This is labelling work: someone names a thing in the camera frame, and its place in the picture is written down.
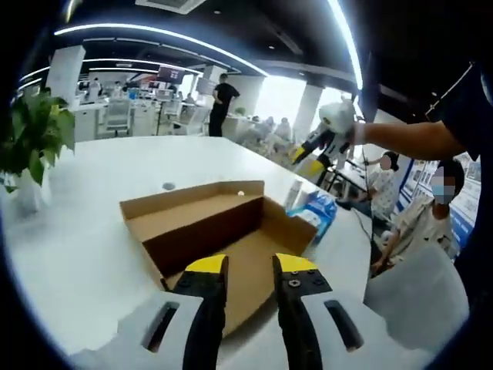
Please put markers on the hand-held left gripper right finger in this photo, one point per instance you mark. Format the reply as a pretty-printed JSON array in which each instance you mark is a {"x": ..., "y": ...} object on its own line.
[{"x": 300, "y": 304}]

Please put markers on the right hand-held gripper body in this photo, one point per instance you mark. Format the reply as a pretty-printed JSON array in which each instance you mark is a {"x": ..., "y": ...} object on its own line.
[{"x": 338, "y": 115}]

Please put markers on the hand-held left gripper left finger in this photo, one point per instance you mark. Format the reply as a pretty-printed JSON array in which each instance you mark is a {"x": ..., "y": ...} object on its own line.
[{"x": 204, "y": 308}]

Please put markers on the silver white bottle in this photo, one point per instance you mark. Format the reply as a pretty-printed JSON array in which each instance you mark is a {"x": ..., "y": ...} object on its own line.
[{"x": 295, "y": 192}]

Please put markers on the blue wet wipes pack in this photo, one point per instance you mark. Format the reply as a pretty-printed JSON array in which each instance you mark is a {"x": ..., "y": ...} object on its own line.
[{"x": 317, "y": 210}]

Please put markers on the brown cardboard shoe box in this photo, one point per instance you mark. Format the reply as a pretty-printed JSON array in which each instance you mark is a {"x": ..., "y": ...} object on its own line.
[{"x": 200, "y": 208}]

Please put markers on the person's right hand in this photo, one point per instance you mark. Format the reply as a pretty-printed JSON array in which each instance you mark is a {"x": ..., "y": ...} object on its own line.
[{"x": 358, "y": 135}]

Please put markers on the ceiling light strip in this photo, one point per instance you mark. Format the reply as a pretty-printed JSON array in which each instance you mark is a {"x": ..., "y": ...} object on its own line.
[
  {"x": 154, "y": 32},
  {"x": 348, "y": 42}
]

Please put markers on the white mesh office chair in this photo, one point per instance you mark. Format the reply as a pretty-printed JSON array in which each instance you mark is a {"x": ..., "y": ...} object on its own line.
[
  {"x": 118, "y": 117},
  {"x": 416, "y": 297}
]

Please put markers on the round grey table grommet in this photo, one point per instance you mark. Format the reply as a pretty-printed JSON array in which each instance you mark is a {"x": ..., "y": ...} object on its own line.
[{"x": 167, "y": 186}]

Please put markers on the person's dark blue shirt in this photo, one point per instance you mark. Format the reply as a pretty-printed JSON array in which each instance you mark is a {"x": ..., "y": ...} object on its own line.
[{"x": 473, "y": 115}]

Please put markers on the blue white display board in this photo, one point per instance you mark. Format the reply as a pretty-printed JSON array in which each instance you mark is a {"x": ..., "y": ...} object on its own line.
[{"x": 468, "y": 200}]

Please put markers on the ceiling air conditioner unit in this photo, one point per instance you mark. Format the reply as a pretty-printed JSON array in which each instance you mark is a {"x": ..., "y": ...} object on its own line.
[{"x": 173, "y": 4}]

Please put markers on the white plant pot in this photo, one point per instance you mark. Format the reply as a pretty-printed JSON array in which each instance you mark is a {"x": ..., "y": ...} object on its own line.
[{"x": 29, "y": 192}]

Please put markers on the green leafy plant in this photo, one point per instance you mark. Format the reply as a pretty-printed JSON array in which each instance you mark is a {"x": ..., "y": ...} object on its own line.
[{"x": 34, "y": 131}]

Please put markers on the wall display screen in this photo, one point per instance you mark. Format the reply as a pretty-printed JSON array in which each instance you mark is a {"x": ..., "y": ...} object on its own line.
[{"x": 171, "y": 73}]

